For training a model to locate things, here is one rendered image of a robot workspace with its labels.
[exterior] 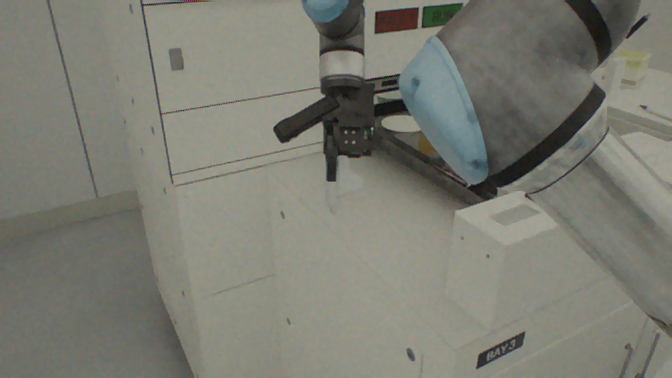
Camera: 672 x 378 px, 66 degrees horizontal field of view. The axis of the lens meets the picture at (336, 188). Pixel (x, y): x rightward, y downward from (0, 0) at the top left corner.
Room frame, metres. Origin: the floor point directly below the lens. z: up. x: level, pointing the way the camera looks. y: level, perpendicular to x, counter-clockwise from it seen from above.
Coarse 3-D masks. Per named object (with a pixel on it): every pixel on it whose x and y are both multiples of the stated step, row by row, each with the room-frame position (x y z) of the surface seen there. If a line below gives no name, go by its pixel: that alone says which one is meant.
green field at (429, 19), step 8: (432, 8) 1.24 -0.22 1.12; (440, 8) 1.25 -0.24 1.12; (448, 8) 1.26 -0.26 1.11; (456, 8) 1.28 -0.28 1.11; (424, 16) 1.23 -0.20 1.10; (432, 16) 1.24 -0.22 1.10; (440, 16) 1.25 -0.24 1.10; (448, 16) 1.26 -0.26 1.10; (424, 24) 1.23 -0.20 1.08; (432, 24) 1.24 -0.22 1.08
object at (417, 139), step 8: (400, 112) 1.15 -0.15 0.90; (408, 112) 1.15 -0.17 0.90; (376, 120) 1.10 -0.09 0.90; (384, 128) 1.05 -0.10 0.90; (400, 136) 1.00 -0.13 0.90; (408, 136) 1.00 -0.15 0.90; (416, 136) 1.01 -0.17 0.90; (424, 136) 1.00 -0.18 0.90; (408, 144) 0.96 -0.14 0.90; (416, 144) 0.96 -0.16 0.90; (424, 144) 0.96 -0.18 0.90; (424, 152) 0.92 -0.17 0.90; (432, 152) 0.92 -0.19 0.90; (440, 160) 0.88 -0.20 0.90; (448, 168) 0.85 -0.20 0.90
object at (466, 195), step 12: (384, 144) 1.10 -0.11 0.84; (396, 156) 1.06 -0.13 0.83; (408, 156) 1.02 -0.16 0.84; (420, 168) 0.99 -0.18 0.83; (432, 168) 0.95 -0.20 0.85; (432, 180) 0.95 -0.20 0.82; (444, 180) 0.92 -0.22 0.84; (456, 192) 0.89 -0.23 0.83; (468, 192) 0.86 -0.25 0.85; (480, 192) 0.85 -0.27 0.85
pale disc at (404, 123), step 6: (384, 120) 1.10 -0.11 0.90; (390, 120) 1.10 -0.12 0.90; (396, 120) 1.10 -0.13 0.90; (402, 120) 1.10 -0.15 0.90; (408, 120) 1.10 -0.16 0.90; (414, 120) 1.10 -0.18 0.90; (384, 126) 1.06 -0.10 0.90; (390, 126) 1.06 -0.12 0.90; (396, 126) 1.06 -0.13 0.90; (402, 126) 1.06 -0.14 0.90; (408, 126) 1.06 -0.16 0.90; (414, 126) 1.06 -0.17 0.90
